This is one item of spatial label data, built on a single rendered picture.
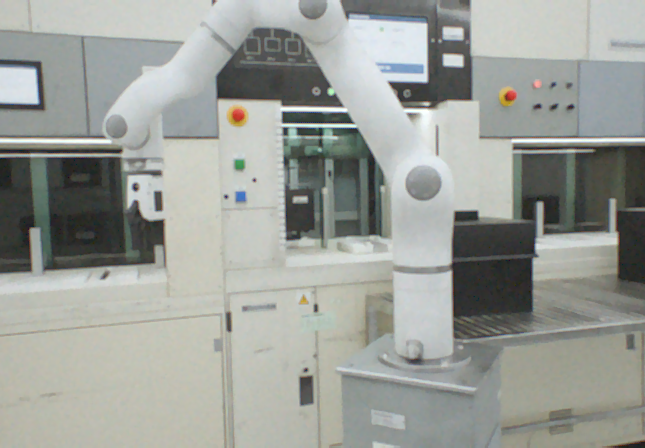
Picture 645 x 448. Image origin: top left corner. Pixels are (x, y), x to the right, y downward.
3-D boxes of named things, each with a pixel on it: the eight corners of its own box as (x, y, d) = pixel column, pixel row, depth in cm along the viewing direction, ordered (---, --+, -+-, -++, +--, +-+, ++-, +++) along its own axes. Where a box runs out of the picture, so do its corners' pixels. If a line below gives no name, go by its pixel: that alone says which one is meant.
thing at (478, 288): (405, 298, 175) (404, 244, 173) (485, 293, 180) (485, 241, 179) (441, 318, 147) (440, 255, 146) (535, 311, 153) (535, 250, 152)
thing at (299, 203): (262, 242, 226) (259, 165, 224) (253, 238, 246) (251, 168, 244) (319, 239, 234) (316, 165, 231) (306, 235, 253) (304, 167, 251)
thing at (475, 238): (439, 263, 145) (438, 214, 144) (401, 251, 174) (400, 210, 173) (540, 257, 151) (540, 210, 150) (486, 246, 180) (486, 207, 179)
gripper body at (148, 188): (150, 167, 115) (153, 221, 116) (170, 169, 125) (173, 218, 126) (116, 169, 116) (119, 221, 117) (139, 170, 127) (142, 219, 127)
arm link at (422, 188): (449, 264, 119) (448, 154, 117) (458, 279, 101) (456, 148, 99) (393, 265, 121) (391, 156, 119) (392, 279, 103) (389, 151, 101)
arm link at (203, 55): (216, 35, 105) (120, 156, 109) (240, 55, 121) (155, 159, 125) (181, 4, 105) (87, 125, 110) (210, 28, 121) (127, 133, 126)
